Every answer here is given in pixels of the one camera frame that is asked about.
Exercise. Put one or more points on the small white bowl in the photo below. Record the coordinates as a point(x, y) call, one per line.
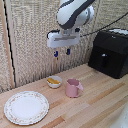
point(54, 84)

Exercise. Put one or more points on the white floral rim plate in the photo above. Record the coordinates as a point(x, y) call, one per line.
point(26, 107)

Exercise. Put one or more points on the yellow food piece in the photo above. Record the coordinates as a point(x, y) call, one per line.
point(53, 81)

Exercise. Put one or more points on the pink mug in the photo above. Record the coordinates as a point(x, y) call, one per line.
point(72, 89)

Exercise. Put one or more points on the woven bamboo folding screen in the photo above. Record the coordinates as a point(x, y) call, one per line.
point(31, 40)

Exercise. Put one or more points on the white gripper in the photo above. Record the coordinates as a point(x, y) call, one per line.
point(63, 38)

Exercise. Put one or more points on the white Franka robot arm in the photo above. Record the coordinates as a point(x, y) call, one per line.
point(71, 13)

